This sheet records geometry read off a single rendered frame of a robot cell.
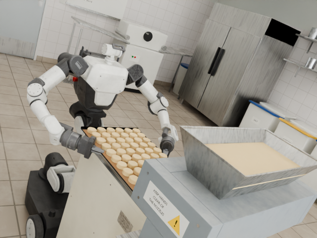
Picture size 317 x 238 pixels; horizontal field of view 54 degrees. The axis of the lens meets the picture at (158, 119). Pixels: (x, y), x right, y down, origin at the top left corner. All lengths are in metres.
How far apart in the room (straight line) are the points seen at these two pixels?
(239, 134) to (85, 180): 0.91
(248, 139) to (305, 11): 4.78
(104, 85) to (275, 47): 4.01
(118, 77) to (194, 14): 5.46
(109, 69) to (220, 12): 4.33
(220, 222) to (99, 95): 1.23
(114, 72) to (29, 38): 4.29
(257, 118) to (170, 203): 4.33
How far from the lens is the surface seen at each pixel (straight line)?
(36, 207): 2.33
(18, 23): 6.02
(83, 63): 1.84
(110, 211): 1.61
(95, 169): 1.70
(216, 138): 1.19
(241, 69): 5.26
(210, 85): 5.67
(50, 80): 1.78
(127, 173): 1.45
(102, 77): 1.86
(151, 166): 1.03
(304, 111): 5.57
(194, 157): 1.03
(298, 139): 4.81
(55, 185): 2.34
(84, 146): 1.58
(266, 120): 5.13
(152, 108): 2.10
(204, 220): 0.90
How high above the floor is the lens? 1.65
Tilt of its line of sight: 19 degrees down
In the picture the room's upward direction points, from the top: 21 degrees clockwise
